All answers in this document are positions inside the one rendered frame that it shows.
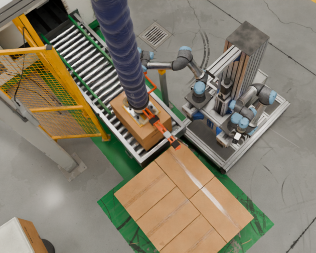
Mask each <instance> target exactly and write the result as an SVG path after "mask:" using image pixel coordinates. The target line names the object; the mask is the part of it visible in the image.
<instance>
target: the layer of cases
mask: <svg viewBox="0 0 316 253"><path fill-rule="evenodd" d="M178 142H179V141H178ZM179 143H180V144H181V148H180V149H179V150H176V151H175V149H174V148H173V147H172V146H171V147H169V148H168V149H167V150H166V151H165V152H163V153H162V154H161V155H160V156H159V157H157V158H156V159H155V160H154V161H153V162H151V163H150V164H149V165H148V166H147V167H145V168H144V169H143V170H142V171H141V172H139V173H138V174H137V175H136V176H135V177H133V178H132V179H131V180H130V181H129V182H127V183H126V184H125V185H124V186H123V187H121V188H120V189H119V190H118V191H117V192H115V193H114V195H115V197H116V198H117V199H118V200H119V202H120V203H121V204H122V206H123V207H124V208H125V209H126V211H127V212H128V213H129V214H130V216H131V217H132V218H133V220H134V221H135V222H136V223H137V225H138V226H139V227H140V228H141V230H142V231H143V232H144V233H145V235H146V236H147V237H148V239H149V240H150V241H151V242H152V243H153V245H154V246H155V247H156V249H157V250H158V251H159V252H160V253H217V252H218V251H219V250H221V249H222V248H223V247H224V246H225V245H226V244H227V243H228V242H229V241H230V240H231V239H232V238H233V237H234V236H235V235H236V234H237V233H239V232H240V231H241V230H242V229H243V228H244V227H245V226H246V225H247V224H248V223H249V222H250V221H251V220H252V219H253V218H254V217H253V216H252V215H251V214H250V213H249V212H248V211H247V209H246V208H245V207H244V206H243V205H242V204H241V203H240V202H239V201H238V200H237V199H236V198H235V197H234V196H233V195H232V194H231V193H230V191H229V190H228V189H227V188H226V187H225V186H224V185H223V184H222V183H221V182H220V181H219V180H218V179H217V178H216V177H215V176H214V175H213V173H212V172H211V171H210V170H209V169H208V168H207V167H206V166H205V165H204V164H203V163H202V162H201V161H200V160H199V159H198V158H197V157H196V156H195V154H194V153H193V152H192V151H191V150H190V149H189V148H188V147H187V146H185V145H184V144H182V143H181V142H179Z"/></svg>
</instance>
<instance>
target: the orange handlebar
mask: <svg viewBox="0 0 316 253"><path fill-rule="evenodd" d="M144 75H145V74H144ZM145 78H146V79H147V80H148V81H149V82H150V83H151V84H152V85H153V86H154V88H153V89H151V90H150V91H149V92H148V94H150V93H151V92H153V91H154V90H155V89H156V88H157V86H156V85H155V84H154V83H153V82H152V81H151V80H150V79H149V78H148V77H147V76H146V75H145ZM145 109H146V110H147V112H148V113H149V114H151V115H153V114H152V113H151V112H150V111H149V110H148V109H147V107H146V108H145ZM142 112H143V113H144V114H145V115H146V116H147V117H148V118H150V116H149V115H148V114H147V113H146V112H145V111H144V110H142ZM158 124H159V126H158V125H157V124H155V126H156V127H157V129H158V130H159V131H160V132H161V133H162V134H164V132H163V130H165V132H166V131H167V130H166V128H165V127H164V126H163V125H162V124H161V123H160V122H159V121H158ZM171 138H172V139H173V140H175V138H174V137H173V136H171ZM168 141H169V142H170V143H171V142H172V141H171V140H170V139H169V138H168Z"/></svg>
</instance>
